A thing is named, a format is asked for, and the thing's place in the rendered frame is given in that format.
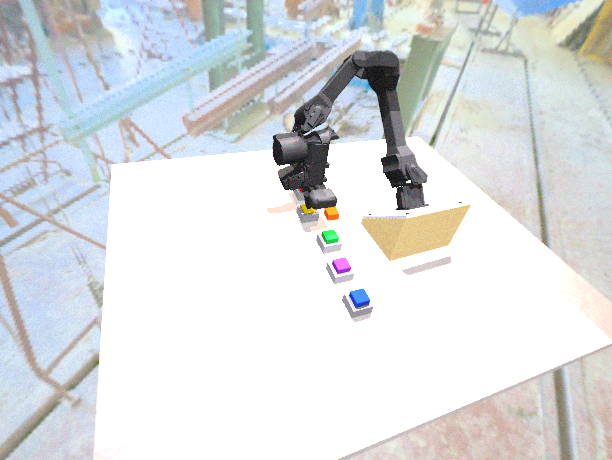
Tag blue button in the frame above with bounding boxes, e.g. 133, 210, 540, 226
342, 288, 374, 318

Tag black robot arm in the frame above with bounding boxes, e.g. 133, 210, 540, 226
272, 50, 429, 210

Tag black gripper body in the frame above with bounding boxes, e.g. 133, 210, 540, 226
302, 159, 338, 210

